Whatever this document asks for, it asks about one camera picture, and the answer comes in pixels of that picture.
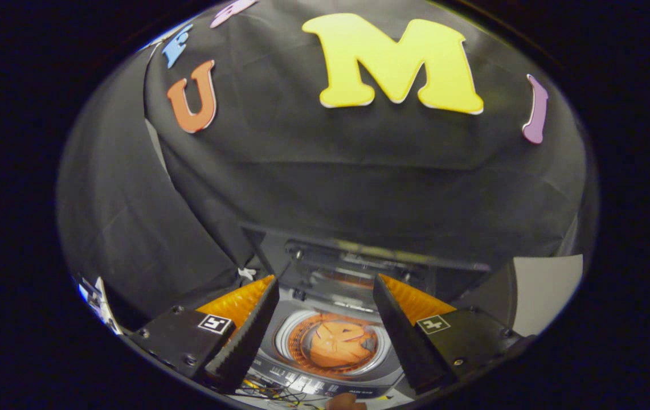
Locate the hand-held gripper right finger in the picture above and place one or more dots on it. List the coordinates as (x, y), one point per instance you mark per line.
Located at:
(401, 336)

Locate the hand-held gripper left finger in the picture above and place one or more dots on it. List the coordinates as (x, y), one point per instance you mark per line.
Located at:
(248, 336)

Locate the yellow shirt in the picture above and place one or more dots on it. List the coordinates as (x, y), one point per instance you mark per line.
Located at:
(339, 344)

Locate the small white clip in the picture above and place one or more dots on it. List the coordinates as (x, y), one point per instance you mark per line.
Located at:
(246, 274)

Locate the black backdrop cloth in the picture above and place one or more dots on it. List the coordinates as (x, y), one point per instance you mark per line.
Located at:
(330, 171)

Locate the beige cabinet with dark top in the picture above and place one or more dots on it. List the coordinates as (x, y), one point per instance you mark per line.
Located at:
(547, 290)

